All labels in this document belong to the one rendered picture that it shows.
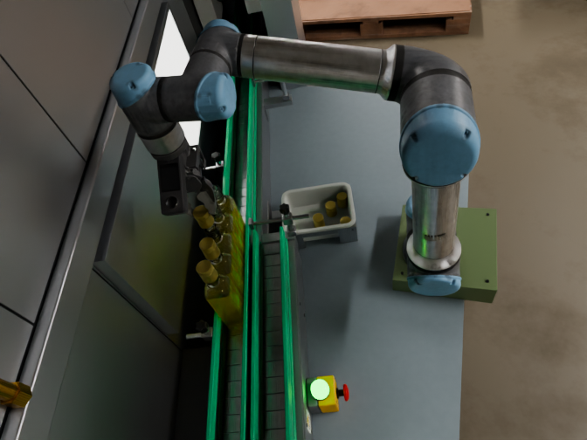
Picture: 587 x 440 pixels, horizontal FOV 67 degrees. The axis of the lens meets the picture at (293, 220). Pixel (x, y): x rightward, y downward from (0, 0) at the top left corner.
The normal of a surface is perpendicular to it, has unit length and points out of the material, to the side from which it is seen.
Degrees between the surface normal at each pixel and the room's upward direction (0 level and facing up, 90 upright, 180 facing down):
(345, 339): 0
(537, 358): 0
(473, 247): 4
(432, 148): 82
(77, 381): 90
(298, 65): 65
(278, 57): 46
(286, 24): 90
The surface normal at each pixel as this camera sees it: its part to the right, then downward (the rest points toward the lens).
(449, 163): -0.16, 0.72
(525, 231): -0.18, -0.58
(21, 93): 0.98, -0.14
